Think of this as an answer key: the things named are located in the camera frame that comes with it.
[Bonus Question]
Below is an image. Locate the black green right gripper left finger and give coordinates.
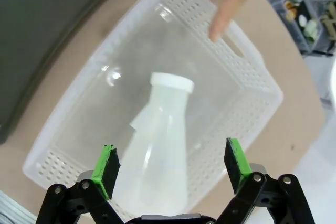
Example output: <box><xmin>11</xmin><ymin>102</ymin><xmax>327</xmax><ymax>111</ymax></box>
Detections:
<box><xmin>36</xmin><ymin>144</ymin><xmax>124</xmax><ymax>224</ymax></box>

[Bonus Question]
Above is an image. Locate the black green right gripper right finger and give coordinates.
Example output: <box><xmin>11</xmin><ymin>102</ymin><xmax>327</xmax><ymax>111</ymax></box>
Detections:
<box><xmin>215</xmin><ymin>137</ymin><xmax>316</xmax><ymax>224</ymax></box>

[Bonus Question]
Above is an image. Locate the translucent white conical flask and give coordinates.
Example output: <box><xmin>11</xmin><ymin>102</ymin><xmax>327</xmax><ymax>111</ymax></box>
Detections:
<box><xmin>115</xmin><ymin>72</ymin><xmax>195</xmax><ymax>217</ymax></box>

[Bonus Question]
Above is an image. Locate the person's left hand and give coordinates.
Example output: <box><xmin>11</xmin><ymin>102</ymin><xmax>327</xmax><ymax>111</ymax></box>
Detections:
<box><xmin>208</xmin><ymin>0</ymin><xmax>257</xmax><ymax>43</ymax></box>

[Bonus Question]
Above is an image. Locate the white paper sheet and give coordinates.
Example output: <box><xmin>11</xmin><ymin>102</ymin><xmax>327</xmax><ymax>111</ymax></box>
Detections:
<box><xmin>130</xmin><ymin>104</ymin><xmax>153</xmax><ymax>134</ymax></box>

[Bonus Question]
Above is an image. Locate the white perforated plastic basket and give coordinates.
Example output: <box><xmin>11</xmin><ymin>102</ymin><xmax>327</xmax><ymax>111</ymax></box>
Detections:
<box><xmin>22</xmin><ymin>0</ymin><xmax>285</xmax><ymax>219</ymax></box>

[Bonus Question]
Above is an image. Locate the grey ribbed cover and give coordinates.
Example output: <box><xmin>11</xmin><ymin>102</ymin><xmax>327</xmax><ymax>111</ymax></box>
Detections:
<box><xmin>0</xmin><ymin>189</ymin><xmax>36</xmax><ymax>224</ymax></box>

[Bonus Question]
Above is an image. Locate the dark brown serving tray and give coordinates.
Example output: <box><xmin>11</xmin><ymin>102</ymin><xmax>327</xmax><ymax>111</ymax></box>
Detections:
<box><xmin>0</xmin><ymin>0</ymin><xmax>124</xmax><ymax>145</ymax></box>

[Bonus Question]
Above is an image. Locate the clear plastic storage bin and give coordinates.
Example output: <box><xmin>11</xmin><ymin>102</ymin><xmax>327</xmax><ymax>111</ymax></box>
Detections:
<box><xmin>271</xmin><ymin>0</ymin><xmax>336</xmax><ymax>57</ymax></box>

